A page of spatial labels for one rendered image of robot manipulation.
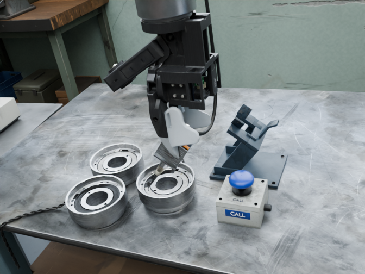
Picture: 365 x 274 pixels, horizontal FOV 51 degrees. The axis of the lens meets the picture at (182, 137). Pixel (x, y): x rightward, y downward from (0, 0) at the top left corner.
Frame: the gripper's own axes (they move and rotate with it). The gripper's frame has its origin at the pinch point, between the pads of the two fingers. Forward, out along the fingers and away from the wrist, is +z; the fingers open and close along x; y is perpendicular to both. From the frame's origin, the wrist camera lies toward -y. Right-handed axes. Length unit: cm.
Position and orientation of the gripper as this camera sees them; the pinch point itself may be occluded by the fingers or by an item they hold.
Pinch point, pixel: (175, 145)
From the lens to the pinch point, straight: 59.7
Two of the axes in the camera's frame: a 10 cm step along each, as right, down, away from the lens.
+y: 9.1, 1.0, -4.0
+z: 1.3, 8.5, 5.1
